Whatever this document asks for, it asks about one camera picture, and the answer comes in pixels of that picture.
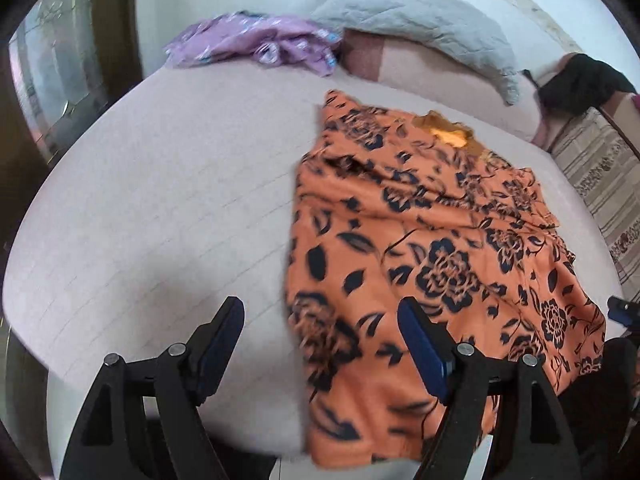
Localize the wooden door with patterned glass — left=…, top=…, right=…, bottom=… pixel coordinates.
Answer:
left=0, top=0, right=146, bottom=241

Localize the black cloth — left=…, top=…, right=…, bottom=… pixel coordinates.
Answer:
left=537, top=52, right=638, bottom=116

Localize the striped floral headboard cushion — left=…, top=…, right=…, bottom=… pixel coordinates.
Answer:
left=547, top=92, right=640, bottom=306

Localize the pink quilted bed cover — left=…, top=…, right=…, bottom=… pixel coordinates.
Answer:
left=2, top=50, right=631, bottom=480

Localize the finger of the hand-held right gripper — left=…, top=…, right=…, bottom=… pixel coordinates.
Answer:
left=606, top=296, right=640, bottom=333

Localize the grey quilted pillow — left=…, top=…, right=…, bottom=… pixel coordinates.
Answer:
left=310, top=0, right=522, bottom=107

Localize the purple floral garment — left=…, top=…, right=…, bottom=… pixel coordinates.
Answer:
left=164, top=11, right=345, bottom=77

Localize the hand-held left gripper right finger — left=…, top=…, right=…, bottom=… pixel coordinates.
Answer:
left=397, top=296, right=583, bottom=480

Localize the pink bolster cushion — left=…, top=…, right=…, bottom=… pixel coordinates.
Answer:
left=340, top=30, right=556, bottom=148

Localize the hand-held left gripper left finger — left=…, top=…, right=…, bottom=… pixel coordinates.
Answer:
left=60, top=296, right=246, bottom=480

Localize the orange black floral garment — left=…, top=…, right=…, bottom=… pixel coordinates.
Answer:
left=284, top=89, right=607, bottom=466

